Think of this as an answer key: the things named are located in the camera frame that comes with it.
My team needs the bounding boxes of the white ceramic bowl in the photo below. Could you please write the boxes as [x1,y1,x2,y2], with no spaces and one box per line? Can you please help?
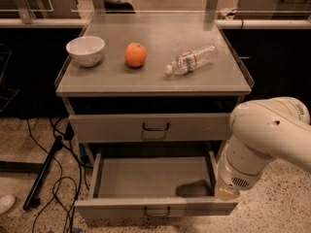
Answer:
[66,36,105,67]

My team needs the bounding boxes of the black floor stand bar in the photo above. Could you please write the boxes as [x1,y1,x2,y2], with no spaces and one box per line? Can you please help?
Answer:
[22,136,62,211]

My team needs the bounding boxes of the orange fruit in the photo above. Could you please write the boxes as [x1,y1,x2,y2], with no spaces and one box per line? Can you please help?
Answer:
[124,43,148,68]

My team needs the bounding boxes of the clear plastic water bottle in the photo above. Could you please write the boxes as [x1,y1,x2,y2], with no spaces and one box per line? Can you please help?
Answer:
[164,44,218,77]

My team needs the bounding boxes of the white shoe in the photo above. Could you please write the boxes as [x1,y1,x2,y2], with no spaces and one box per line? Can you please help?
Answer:
[0,194,16,215]

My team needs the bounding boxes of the grey drawer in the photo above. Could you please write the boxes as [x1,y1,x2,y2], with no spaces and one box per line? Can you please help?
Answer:
[75,149,237,219]
[69,113,231,143]

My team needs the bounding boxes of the grey drawer cabinet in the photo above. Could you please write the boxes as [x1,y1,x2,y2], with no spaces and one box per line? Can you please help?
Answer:
[53,11,256,219]

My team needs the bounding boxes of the black floor cables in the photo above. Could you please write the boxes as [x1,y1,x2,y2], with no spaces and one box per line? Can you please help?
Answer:
[25,116,93,233]

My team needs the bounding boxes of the grey top drawer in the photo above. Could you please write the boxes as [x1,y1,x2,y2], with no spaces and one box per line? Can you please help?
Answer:
[69,113,231,143]

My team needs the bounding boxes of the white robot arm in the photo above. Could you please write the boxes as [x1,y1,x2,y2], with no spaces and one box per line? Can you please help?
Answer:
[215,97,311,201]

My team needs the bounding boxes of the white counter ledge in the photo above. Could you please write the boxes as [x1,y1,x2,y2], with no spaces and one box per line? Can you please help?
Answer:
[0,18,311,30]

